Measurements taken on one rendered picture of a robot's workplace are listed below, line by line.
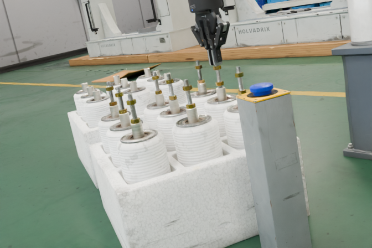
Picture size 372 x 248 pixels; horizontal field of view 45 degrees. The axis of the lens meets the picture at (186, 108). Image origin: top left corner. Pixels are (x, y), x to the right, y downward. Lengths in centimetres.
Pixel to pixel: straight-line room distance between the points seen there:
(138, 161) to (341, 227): 43
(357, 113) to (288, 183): 51
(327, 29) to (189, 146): 226
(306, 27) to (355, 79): 192
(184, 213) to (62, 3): 692
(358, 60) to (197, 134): 52
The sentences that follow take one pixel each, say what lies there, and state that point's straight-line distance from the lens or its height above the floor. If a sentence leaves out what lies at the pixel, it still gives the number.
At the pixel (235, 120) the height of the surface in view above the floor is 24.
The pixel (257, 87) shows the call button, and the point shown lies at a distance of 77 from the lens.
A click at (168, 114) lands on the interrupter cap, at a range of 102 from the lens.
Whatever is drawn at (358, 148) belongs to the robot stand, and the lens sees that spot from 131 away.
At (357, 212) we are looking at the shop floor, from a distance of 104.
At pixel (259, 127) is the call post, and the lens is 76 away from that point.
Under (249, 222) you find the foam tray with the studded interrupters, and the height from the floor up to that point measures 3.
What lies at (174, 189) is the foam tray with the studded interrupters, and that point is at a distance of 87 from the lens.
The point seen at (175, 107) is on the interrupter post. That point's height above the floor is 27.
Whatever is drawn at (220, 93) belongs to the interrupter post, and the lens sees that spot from 106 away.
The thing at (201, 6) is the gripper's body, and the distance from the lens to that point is 101.
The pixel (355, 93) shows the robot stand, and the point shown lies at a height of 18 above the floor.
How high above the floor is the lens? 49
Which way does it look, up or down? 13 degrees down
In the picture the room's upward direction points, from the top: 11 degrees counter-clockwise
